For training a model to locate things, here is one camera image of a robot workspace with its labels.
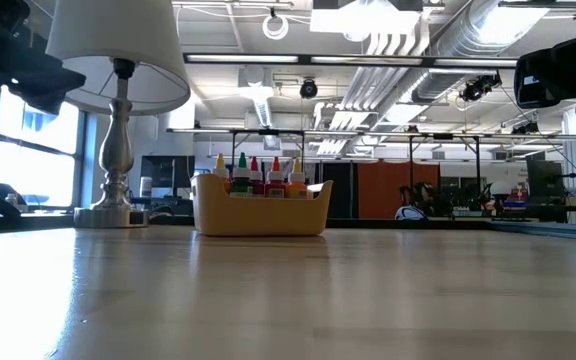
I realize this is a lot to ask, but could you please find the large yellow coloring bottle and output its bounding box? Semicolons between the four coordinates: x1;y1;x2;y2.
213;152;229;181

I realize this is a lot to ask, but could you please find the large green coloring bottle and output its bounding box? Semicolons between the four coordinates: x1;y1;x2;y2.
230;152;252;197

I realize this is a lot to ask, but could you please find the large dark red coloring bottle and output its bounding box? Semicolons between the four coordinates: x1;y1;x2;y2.
248;155;264;197

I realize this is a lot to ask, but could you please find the yellow plastic bin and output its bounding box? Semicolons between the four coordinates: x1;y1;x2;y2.
190;173;335;238

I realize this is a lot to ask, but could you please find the large orange coloring bottle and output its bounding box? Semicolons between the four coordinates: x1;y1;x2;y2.
286;157;308;200

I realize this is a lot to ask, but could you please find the white shade silver table lamp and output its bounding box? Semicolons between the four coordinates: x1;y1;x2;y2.
45;0;192;230

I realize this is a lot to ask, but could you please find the black beam with light strips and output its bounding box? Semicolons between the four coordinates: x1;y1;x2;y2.
182;52;519;70

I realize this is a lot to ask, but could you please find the black monitor on stand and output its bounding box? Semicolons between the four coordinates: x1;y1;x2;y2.
526;158;566;207

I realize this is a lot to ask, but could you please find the white round dome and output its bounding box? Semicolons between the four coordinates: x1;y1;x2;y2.
489;180;513;199

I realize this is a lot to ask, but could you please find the black computer monitor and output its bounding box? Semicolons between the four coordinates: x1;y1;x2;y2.
140;155;197;200

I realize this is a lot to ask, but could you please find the white blue ball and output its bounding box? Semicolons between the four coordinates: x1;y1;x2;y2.
394;204;428;222

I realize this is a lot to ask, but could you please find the orange partition panel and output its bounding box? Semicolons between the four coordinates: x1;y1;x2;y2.
357;162;440;220

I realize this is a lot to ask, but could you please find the black partition panel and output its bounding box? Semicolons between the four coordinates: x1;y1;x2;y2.
325;162;359;220

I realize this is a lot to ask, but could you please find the black ceiling camera rig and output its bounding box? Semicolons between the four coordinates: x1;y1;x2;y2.
457;72;503;104

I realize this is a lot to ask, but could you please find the silver spiral ceiling duct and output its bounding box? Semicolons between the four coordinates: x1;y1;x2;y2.
410;0;552;104

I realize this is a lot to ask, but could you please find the black hanging camera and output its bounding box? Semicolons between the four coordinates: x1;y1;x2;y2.
299;78;319;100

